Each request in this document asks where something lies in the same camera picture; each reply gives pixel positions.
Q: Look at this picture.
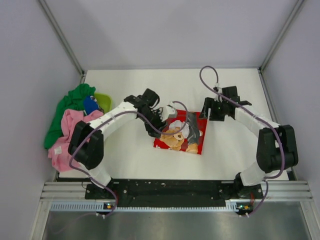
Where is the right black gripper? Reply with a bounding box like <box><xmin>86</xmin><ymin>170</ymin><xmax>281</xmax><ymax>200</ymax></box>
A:
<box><xmin>199</xmin><ymin>97</ymin><xmax>228</xmax><ymax>122</ymax></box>

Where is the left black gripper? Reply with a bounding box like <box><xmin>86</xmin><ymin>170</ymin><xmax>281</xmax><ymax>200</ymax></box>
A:
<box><xmin>138</xmin><ymin>109</ymin><xmax>168</xmax><ymax>139</ymax></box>

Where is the red t shirt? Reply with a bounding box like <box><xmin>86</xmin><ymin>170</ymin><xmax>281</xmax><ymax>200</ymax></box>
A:
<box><xmin>153</xmin><ymin>110</ymin><xmax>208</xmax><ymax>155</ymax></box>

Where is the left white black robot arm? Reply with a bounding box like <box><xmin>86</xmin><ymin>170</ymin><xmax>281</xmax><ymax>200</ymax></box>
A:
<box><xmin>68</xmin><ymin>88</ymin><xmax>166</xmax><ymax>199</ymax></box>

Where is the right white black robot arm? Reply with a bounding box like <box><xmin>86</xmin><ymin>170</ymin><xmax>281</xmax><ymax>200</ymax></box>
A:
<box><xmin>200</xmin><ymin>86</ymin><xmax>299</xmax><ymax>198</ymax></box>

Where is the lime green tray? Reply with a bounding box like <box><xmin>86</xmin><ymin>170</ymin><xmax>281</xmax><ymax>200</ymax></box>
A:
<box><xmin>94</xmin><ymin>92</ymin><xmax>113</xmax><ymax>113</ymax></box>

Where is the blue t shirt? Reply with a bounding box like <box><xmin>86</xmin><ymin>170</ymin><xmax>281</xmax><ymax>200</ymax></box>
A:
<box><xmin>83</xmin><ymin>95</ymin><xmax>100</xmax><ymax>115</ymax></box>

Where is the green t shirt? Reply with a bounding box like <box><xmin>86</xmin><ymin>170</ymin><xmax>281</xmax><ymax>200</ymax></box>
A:
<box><xmin>43</xmin><ymin>83</ymin><xmax>96</xmax><ymax>150</ymax></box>

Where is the pink t shirt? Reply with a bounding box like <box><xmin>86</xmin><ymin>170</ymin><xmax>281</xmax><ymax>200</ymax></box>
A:
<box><xmin>48</xmin><ymin>109</ymin><xmax>103</xmax><ymax>173</ymax></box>

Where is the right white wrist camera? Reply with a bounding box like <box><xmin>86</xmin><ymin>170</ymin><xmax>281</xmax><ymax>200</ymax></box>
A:
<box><xmin>213</xmin><ymin>83</ymin><xmax>222</xmax><ymax>102</ymax></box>

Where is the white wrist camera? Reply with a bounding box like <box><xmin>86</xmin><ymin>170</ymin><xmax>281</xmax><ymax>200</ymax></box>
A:
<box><xmin>213</xmin><ymin>83</ymin><xmax>222</xmax><ymax>102</ymax></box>
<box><xmin>160</xmin><ymin>101</ymin><xmax>178</xmax><ymax>121</ymax></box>

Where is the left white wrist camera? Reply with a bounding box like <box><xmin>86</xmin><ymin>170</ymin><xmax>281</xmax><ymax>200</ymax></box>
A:
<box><xmin>160</xmin><ymin>101</ymin><xmax>178</xmax><ymax>121</ymax></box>

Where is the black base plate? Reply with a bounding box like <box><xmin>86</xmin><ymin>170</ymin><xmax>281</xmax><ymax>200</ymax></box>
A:
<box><xmin>85</xmin><ymin>178</ymin><xmax>263</xmax><ymax>208</ymax></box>

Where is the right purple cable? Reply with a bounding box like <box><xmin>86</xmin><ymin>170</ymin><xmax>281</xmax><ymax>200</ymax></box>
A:
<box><xmin>199</xmin><ymin>65</ymin><xmax>286</xmax><ymax>216</ymax></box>

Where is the grey slotted cable duct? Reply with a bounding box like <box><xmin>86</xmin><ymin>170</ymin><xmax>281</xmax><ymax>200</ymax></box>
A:
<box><xmin>50</xmin><ymin>201</ymin><xmax>239</xmax><ymax>213</ymax></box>

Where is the left aluminium frame post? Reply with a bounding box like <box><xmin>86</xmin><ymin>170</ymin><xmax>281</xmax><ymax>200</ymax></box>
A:
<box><xmin>36</xmin><ymin>0</ymin><xmax>85</xmax><ymax>78</ymax></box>

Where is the aluminium frame post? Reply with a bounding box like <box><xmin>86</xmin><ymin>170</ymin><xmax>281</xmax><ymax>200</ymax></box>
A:
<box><xmin>258</xmin><ymin>0</ymin><xmax>307</xmax><ymax>75</ymax></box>
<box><xmin>36</xmin><ymin>0</ymin><xmax>85</xmax><ymax>78</ymax></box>

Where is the right aluminium frame post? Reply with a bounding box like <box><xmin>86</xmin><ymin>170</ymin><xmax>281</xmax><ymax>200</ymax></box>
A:
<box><xmin>258</xmin><ymin>0</ymin><xmax>307</xmax><ymax>75</ymax></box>

